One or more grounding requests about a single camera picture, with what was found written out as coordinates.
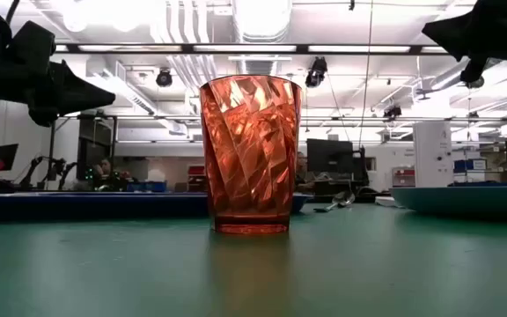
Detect light blue plate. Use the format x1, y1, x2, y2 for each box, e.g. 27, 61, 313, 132
389, 183, 507, 220

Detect silver spoon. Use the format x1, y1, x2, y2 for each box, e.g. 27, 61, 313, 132
312, 189, 356, 214

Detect orange faceted plastic cup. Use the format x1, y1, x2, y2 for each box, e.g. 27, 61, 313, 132
199, 74, 303, 235

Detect black monitor on arm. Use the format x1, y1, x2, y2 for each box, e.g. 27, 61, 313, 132
0, 143, 19, 172

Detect blue plastic tray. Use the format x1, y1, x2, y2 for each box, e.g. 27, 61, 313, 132
0, 190, 312, 221

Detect black equipment rack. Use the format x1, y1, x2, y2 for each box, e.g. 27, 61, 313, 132
76, 114, 117, 181

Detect person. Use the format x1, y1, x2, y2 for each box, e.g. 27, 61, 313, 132
296, 151, 314, 193
92, 157, 125, 191

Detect white column cabinet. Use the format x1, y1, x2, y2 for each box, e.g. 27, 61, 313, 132
412, 120, 455, 189

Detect blue storage bins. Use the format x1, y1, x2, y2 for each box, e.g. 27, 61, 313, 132
453, 158, 488, 173

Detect blue bin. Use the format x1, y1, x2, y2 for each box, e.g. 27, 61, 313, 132
126, 180, 168, 193

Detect black overhead light bar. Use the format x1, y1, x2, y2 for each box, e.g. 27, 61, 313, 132
53, 42, 452, 55

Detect red white drawer unit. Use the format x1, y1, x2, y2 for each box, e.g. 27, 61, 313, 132
392, 166, 416, 188

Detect thin hanging cable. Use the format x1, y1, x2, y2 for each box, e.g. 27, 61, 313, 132
356, 0, 376, 149

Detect silver ceiling duct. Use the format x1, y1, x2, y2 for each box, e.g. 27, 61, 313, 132
231, 0, 293, 77

